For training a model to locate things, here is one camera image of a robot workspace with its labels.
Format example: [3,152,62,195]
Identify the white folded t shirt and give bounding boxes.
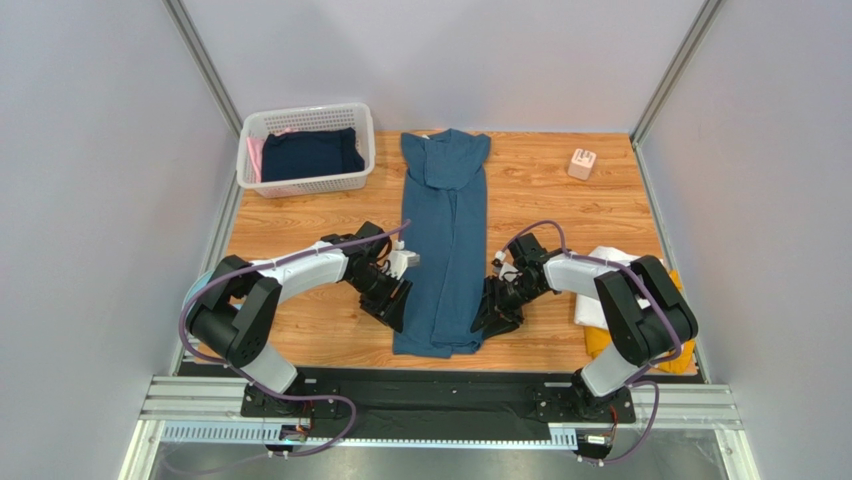
[574,246,638,331]

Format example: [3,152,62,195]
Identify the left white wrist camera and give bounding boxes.
[385,240,420,279]

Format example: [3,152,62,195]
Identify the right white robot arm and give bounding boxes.
[470,233,699,421]

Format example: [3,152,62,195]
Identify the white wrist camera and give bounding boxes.
[385,240,420,279]
[491,250,521,282]

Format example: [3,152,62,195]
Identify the pink cube block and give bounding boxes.
[566,148,597,181]

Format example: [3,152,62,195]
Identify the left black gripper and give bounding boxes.
[348,265,413,333]

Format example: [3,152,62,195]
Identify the teal blue t shirt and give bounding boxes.
[392,129,491,359]

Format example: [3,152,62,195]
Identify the aluminium corner post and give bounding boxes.
[630,0,725,147]
[162,0,242,137]

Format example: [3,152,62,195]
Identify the right aluminium corner post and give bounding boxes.
[630,0,725,147]

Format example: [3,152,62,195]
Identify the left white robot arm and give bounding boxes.
[181,222,420,417]

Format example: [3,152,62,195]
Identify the yellow folded t shirt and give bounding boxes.
[584,269,698,375]

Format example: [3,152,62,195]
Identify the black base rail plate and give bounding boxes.
[176,363,704,442]

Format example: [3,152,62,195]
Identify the white plastic laundry basket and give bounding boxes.
[236,102,376,198]

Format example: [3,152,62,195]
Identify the left aluminium corner post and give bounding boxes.
[162,0,242,137]

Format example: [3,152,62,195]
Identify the light blue plastic object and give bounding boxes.
[178,270,213,336]

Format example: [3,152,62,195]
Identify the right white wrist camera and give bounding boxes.
[491,250,521,282]

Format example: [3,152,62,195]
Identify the pink t shirt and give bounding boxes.
[246,137,266,183]

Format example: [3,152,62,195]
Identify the navy folded t shirt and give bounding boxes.
[260,128,365,182]

